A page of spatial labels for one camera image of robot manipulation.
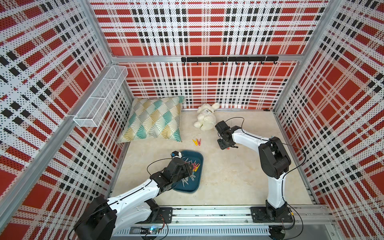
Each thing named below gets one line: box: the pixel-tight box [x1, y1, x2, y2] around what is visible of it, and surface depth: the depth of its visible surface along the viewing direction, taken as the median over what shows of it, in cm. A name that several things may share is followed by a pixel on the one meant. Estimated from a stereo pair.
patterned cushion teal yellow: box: [117, 96, 185, 144], surface depth 95 cm
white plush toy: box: [194, 102, 220, 131], surface depth 107 cm
